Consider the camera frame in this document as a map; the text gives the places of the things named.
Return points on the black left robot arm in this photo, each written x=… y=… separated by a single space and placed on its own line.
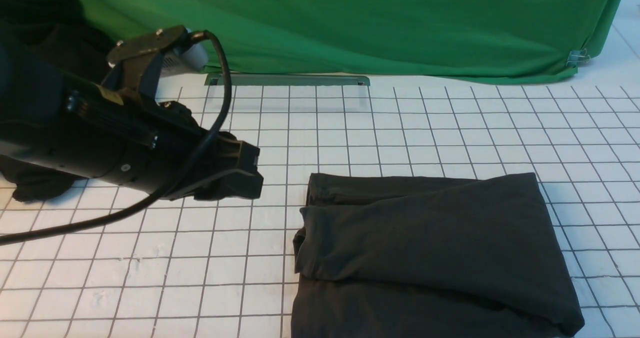
x=59 y=121

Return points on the gray long sleeve shirt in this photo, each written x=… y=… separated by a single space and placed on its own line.
x=430 y=257

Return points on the silver binder clip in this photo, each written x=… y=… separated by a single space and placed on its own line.
x=577 y=58

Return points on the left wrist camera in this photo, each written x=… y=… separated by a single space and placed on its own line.
x=139 y=63

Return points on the green backdrop cloth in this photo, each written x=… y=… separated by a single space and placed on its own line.
x=503 y=42

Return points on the gray metal bar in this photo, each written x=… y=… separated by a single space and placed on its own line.
x=314 y=80

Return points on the black crumpled cloth pile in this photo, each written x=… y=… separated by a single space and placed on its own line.
x=58 y=32

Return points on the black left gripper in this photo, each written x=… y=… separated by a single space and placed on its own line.
x=137 y=143

